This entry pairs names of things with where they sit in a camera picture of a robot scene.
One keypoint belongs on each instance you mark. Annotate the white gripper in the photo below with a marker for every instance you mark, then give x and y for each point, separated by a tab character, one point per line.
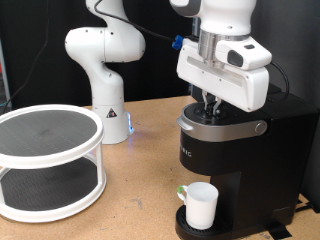
220	83

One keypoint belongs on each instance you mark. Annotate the black Keurig coffee machine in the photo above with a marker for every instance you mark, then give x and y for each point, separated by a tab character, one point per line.
266	156

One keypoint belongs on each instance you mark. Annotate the white mug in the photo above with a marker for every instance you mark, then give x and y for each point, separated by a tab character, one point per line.
201	206

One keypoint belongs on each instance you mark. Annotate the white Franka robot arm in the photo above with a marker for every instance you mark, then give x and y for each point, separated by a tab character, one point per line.
106	83

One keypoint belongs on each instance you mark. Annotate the black curtain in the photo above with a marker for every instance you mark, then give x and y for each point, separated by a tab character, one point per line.
160	73

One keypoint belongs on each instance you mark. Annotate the grey partition panel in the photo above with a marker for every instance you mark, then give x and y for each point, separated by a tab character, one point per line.
293	33

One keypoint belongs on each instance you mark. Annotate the black tape strip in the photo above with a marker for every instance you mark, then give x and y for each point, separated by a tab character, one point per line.
278	230

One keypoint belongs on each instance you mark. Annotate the white two-tier turntable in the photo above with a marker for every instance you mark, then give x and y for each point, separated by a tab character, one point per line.
46	146

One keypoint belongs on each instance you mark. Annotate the grey metal rack post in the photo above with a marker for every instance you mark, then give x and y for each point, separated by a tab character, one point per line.
4	76

